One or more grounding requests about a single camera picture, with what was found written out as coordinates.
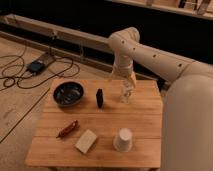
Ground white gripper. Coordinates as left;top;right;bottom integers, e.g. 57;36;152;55
109;63;136;102

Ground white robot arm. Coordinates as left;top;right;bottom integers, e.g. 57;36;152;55
108;27;213;171

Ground black eraser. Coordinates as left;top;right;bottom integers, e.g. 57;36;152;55
96;89;103;108

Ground dark ceramic bowl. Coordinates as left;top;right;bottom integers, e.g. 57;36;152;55
53;81;84;107

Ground wooden table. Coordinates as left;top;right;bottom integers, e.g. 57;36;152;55
26;79;162;168

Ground red-brown sausage toy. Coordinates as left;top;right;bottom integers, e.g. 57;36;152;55
57;120;79;138

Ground beige sponge block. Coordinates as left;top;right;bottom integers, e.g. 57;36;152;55
75;129;97;154

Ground black power adapter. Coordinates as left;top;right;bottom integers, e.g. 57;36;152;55
27;61;45;74

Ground long wooden beam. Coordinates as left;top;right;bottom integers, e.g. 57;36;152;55
0;14;112;61

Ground black cable on floor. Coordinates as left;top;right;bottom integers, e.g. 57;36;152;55
0;44;81;90

